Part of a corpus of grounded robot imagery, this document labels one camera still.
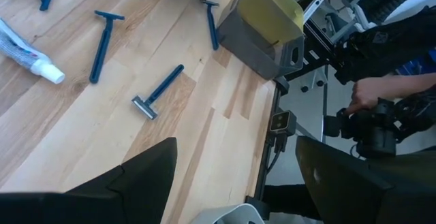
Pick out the small black depth camera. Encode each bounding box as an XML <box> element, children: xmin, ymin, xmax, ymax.
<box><xmin>269</xmin><ymin>110</ymin><xmax>298</xmax><ymax>137</ymax></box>

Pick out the person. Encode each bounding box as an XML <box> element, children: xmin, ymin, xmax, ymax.
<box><xmin>335</xmin><ymin>5</ymin><xmax>436</xmax><ymax>99</ymax></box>

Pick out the yellow sheet with blue screws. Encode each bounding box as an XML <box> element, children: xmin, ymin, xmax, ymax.
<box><xmin>236</xmin><ymin>0</ymin><xmax>305</xmax><ymax>45</ymax></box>

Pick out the light grey plastic bin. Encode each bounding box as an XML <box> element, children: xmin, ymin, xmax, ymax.
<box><xmin>189</xmin><ymin>202</ymin><xmax>267</xmax><ymax>224</ymax></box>

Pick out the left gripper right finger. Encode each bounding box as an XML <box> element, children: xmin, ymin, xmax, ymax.
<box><xmin>295</xmin><ymin>135</ymin><xmax>436</xmax><ymax>224</ymax></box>

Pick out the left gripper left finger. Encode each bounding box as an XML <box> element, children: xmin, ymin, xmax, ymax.
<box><xmin>0</xmin><ymin>137</ymin><xmax>178</xmax><ymax>224</ymax></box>

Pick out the small white toothpaste tube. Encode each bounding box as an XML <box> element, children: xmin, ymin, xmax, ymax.
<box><xmin>0</xmin><ymin>17</ymin><xmax>66</xmax><ymax>85</ymax></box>

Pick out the black aluminium table frame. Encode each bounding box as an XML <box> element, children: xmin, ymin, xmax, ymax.
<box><xmin>245</xmin><ymin>0</ymin><xmax>352</xmax><ymax>224</ymax></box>

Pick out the person's hand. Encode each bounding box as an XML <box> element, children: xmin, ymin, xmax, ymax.
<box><xmin>343</xmin><ymin>75</ymin><xmax>398</xmax><ymax>116</ymax></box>

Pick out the black camera cable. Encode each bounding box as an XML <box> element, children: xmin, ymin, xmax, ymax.
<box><xmin>266</xmin><ymin>133</ymin><xmax>287</xmax><ymax>176</ymax></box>

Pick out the black frame bracket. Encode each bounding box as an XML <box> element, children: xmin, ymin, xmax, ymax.
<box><xmin>273</xmin><ymin>76</ymin><xmax>291</xmax><ymax>96</ymax></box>

